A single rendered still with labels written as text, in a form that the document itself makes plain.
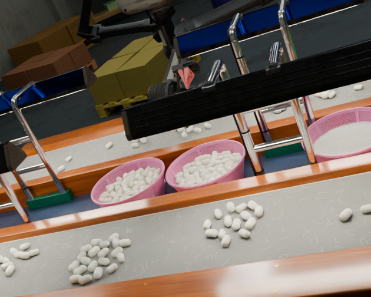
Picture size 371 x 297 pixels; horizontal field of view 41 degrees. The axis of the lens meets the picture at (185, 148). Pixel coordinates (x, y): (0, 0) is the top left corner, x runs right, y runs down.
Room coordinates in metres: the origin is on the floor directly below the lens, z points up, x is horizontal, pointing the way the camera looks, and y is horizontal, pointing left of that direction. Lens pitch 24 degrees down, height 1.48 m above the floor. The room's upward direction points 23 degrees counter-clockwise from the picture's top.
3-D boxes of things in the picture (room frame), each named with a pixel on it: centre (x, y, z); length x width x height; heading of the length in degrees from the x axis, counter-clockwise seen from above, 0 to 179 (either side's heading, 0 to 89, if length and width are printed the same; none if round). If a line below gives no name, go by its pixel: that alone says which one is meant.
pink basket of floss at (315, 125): (1.24, -0.44, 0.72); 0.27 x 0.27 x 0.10
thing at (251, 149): (1.12, -0.21, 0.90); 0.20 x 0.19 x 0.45; 67
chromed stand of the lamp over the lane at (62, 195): (1.87, 0.54, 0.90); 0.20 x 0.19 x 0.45; 67
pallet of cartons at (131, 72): (5.01, 0.06, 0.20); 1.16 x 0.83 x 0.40; 141
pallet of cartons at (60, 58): (6.96, 1.32, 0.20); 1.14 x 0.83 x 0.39; 48
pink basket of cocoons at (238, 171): (1.41, -0.04, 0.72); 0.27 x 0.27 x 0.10
